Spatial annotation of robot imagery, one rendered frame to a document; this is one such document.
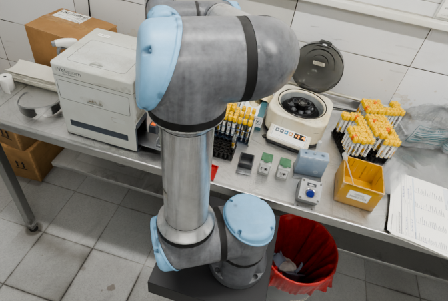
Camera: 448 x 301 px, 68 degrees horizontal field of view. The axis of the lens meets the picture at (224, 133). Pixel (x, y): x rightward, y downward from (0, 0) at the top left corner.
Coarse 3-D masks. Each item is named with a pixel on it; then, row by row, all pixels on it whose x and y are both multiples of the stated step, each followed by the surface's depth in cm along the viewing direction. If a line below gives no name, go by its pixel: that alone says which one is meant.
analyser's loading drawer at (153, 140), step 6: (138, 132) 120; (144, 132) 121; (138, 138) 118; (144, 138) 119; (150, 138) 119; (156, 138) 119; (138, 144) 117; (144, 144) 116; (150, 144) 117; (156, 144) 115
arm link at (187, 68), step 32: (160, 32) 38; (192, 32) 39; (224, 32) 40; (160, 64) 38; (192, 64) 38; (224, 64) 39; (256, 64) 40; (160, 96) 39; (192, 96) 41; (224, 96) 42; (160, 128) 49; (192, 128) 44; (192, 160) 50; (192, 192) 55; (160, 224) 64; (192, 224) 61; (160, 256) 64; (192, 256) 65
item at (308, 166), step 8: (304, 152) 114; (312, 152) 115; (320, 152) 115; (296, 160) 118; (304, 160) 114; (312, 160) 114; (320, 160) 113; (328, 160) 113; (296, 168) 117; (304, 168) 117; (312, 168) 116; (320, 168) 116; (296, 176) 118; (304, 176) 118; (312, 176) 119; (320, 176) 118
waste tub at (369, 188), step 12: (348, 156) 115; (360, 168) 117; (372, 168) 116; (336, 180) 117; (348, 180) 120; (360, 180) 120; (372, 180) 119; (336, 192) 112; (348, 192) 109; (360, 192) 107; (372, 192) 106; (384, 192) 105; (348, 204) 112; (360, 204) 110; (372, 204) 109
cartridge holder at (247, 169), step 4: (244, 152) 120; (240, 156) 118; (244, 156) 121; (248, 156) 120; (252, 156) 120; (240, 160) 117; (244, 160) 120; (248, 160) 120; (252, 160) 117; (240, 164) 116; (244, 164) 116; (248, 164) 116; (252, 164) 116; (240, 168) 117; (244, 168) 117; (248, 168) 117; (240, 172) 116; (244, 172) 116; (248, 172) 116
